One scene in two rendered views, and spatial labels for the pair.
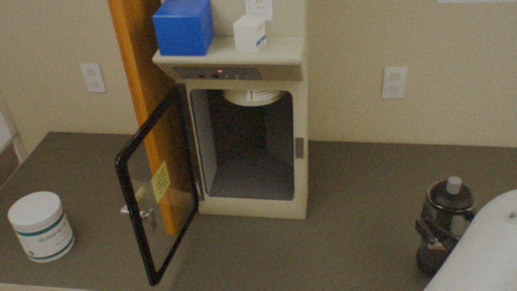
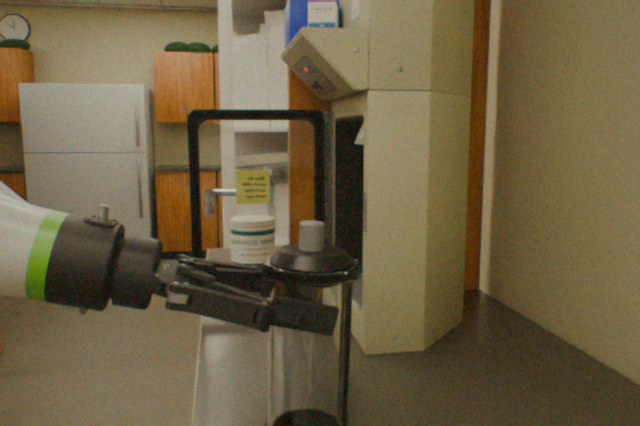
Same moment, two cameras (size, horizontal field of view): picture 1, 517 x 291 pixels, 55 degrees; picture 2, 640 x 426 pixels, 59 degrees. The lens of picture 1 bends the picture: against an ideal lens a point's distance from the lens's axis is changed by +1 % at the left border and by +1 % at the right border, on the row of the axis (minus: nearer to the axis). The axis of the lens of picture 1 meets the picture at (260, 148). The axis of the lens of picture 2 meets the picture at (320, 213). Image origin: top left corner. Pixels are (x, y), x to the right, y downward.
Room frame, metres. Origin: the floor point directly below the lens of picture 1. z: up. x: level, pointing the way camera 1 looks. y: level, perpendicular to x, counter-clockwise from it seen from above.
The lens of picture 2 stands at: (0.62, -0.99, 1.34)
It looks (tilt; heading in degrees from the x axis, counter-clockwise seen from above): 8 degrees down; 70
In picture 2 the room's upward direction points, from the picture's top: straight up
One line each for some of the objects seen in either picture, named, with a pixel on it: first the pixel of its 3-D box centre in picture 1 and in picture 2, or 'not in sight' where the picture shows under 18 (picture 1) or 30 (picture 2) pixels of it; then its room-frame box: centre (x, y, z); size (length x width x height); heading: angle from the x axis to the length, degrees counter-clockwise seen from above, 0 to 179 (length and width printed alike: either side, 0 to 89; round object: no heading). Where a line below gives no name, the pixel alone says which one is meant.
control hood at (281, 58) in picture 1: (231, 67); (318, 69); (1.01, 0.05, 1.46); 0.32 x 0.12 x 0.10; 80
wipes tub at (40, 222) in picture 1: (42, 226); not in sight; (1.00, 0.62, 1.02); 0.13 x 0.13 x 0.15
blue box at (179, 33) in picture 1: (185, 27); (310, 27); (1.02, 0.14, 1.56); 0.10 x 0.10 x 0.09; 80
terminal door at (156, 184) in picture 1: (164, 187); (257, 198); (0.93, 0.24, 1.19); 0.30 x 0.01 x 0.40; 162
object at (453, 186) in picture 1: (452, 191); (311, 251); (0.82, -0.42, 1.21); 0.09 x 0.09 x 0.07
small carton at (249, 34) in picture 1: (250, 34); (323, 21); (1.00, 0.01, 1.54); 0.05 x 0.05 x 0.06; 63
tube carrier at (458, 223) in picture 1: (444, 229); (309, 353); (0.82, -0.42, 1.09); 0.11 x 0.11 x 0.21
